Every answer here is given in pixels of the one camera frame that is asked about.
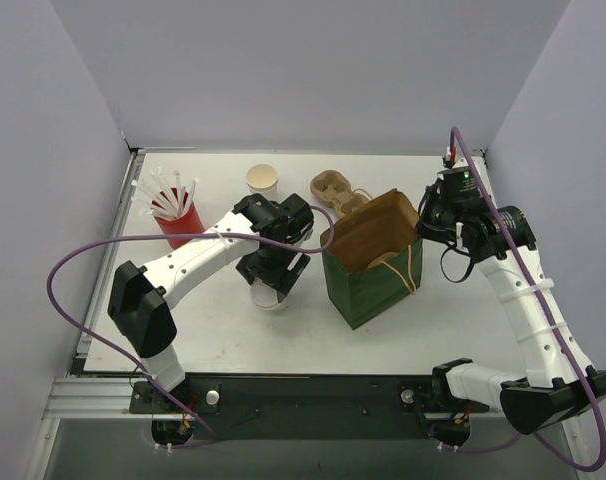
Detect white paper coffee cup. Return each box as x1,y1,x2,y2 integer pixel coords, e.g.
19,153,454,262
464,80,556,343
250,279,287,312

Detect green brown paper bag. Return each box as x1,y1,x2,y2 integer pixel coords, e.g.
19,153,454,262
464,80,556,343
320,189,424,330

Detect brown pulp cup carrier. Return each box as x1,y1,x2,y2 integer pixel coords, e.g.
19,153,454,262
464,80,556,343
367,251,397,268

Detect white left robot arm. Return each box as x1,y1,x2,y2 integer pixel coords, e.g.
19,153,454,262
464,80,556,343
108,194,314,412

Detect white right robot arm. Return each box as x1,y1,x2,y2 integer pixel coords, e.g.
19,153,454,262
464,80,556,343
418,167,606,435

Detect red straw holder cup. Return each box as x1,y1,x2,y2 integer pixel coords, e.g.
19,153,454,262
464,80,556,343
153,193,205,236

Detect white wrapped straws bundle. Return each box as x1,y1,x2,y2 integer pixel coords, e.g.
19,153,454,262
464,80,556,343
130,167,199,221

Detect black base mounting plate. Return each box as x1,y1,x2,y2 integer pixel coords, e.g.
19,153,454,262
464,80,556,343
127,374,504,441

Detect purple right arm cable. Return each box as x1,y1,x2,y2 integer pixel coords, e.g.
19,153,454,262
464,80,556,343
432,126,606,472

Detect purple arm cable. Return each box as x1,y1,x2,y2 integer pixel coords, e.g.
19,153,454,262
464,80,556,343
47,205,337,449
432,126,606,472

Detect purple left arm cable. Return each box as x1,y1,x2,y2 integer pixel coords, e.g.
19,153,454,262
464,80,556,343
47,205,337,449

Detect aluminium frame rail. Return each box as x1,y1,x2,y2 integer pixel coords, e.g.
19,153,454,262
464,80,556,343
43,378,132,419

